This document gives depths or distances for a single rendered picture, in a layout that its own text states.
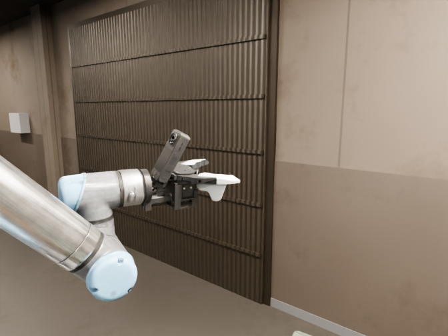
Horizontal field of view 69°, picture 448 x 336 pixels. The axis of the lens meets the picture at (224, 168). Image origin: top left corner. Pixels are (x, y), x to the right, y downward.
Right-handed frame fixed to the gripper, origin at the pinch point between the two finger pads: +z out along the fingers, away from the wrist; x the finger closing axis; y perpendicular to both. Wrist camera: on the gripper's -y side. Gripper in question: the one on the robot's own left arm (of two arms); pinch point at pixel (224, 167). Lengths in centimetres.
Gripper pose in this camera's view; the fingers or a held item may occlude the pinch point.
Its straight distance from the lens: 77.4
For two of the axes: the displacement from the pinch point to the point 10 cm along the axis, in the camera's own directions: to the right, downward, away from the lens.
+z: 8.6, -0.9, 5.0
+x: 5.0, 2.9, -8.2
